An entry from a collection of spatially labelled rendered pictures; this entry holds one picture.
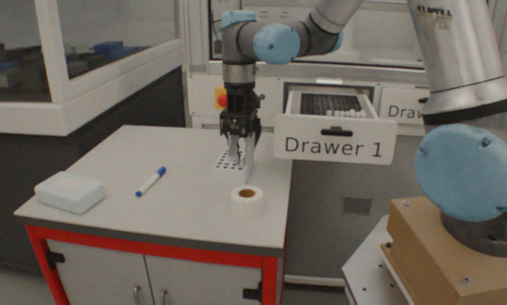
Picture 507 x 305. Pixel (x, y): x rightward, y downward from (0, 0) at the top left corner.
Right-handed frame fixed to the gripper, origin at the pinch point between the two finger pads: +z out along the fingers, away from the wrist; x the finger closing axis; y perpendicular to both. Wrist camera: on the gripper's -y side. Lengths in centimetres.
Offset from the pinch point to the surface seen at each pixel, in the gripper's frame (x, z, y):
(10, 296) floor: -111, 81, -2
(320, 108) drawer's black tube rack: 18.3, -8.7, -17.4
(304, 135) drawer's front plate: 15.0, -7.0, -0.9
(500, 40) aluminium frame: 74, -29, -37
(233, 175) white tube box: -1.5, 2.7, 4.0
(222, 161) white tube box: -5.3, 1.5, -0.6
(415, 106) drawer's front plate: 49, -7, -34
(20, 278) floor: -115, 81, -13
